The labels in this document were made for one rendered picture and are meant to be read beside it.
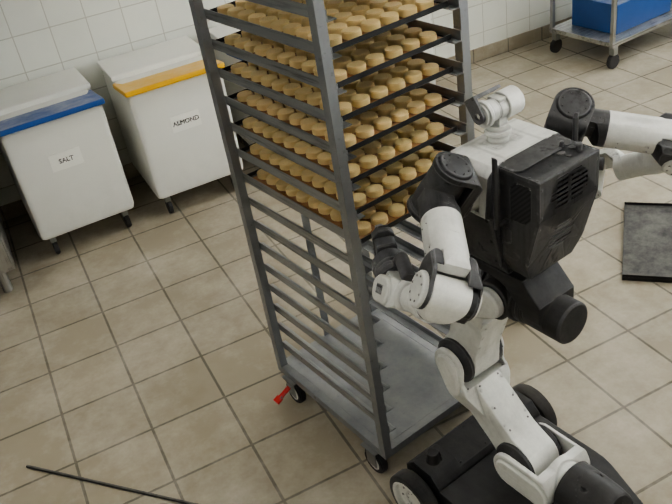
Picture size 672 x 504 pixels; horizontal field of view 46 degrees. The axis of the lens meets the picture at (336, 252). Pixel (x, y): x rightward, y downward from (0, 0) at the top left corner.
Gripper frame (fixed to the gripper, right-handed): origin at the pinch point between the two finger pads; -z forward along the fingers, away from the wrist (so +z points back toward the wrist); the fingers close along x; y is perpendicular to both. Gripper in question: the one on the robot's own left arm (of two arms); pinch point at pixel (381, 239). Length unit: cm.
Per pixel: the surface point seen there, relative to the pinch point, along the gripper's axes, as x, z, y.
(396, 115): 20.2, -28.3, -11.6
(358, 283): -19.7, -10.6, 6.9
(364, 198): 1.9, -19.0, 1.1
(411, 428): -89, -19, -4
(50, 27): -4, -278, 133
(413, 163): 1.1, -35.2, -16.1
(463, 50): 33, -33, -32
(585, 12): -74, -342, -194
